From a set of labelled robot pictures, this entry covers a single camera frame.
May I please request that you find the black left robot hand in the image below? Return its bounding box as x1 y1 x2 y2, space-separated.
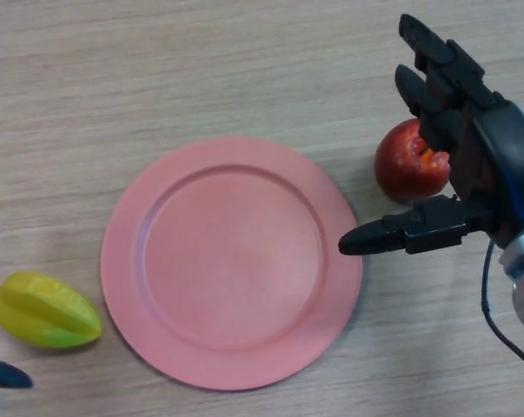
0 146 35 390

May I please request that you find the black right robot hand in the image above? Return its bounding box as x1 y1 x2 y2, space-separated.
338 13 524 257

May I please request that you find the yellow green starfruit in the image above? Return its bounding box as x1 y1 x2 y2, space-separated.
0 271 103 348

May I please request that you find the pink round plate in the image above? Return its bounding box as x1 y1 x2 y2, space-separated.
99 136 363 392

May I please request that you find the red apple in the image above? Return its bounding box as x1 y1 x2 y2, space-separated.
373 119 456 202

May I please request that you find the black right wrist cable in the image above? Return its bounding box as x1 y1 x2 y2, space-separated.
481 241 524 377

